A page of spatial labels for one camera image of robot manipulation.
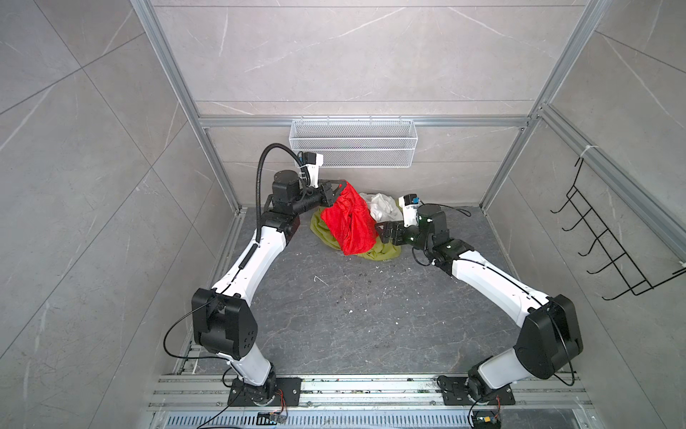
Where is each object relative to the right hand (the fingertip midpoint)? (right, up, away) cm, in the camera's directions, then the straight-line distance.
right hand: (385, 222), depth 83 cm
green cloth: (+1, -11, +17) cm, 20 cm away
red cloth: (-12, +1, -2) cm, 12 cm away
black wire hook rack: (+57, -11, -19) cm, 61 cm away
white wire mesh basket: (-9, +31, +18) cm, 37 cm away
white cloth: (+2, +6, +17) cm, 18 cm away
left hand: (-13, +13, -10) cm, 20 cm away
